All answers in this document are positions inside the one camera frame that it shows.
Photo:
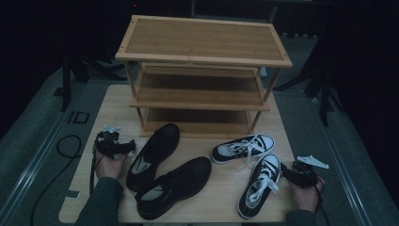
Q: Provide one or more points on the metal floor rail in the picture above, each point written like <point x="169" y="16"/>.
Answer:
<point x="29" y="171"/>
<point x="344" y="175"/>

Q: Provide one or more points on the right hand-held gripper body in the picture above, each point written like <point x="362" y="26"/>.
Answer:
<point x="304" y="175"/>

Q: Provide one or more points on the person's right hand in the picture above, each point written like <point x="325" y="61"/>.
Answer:
<point x="307" y="197"/>

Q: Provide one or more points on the black metal stand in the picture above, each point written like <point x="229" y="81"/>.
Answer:
<point x="324" y="103"/>
<point x="66" y="91"/>

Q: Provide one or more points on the person's left hand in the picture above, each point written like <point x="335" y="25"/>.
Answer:
<point x="109" y="168"/>

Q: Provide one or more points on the wooden three-tier shoe rack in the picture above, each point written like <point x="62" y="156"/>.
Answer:
<point x="200" y="40"/>

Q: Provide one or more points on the black lace-up shoe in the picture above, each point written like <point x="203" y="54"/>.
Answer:
<point x="163" y="141"/>
<point x="185" y="179"/>

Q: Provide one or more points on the black white canvas sneaker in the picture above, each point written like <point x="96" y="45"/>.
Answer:
<point x="269" y="161"/>
<point x="223" y="150"/>

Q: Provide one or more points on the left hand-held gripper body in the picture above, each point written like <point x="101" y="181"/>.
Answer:
<point x="108" y="146"/>

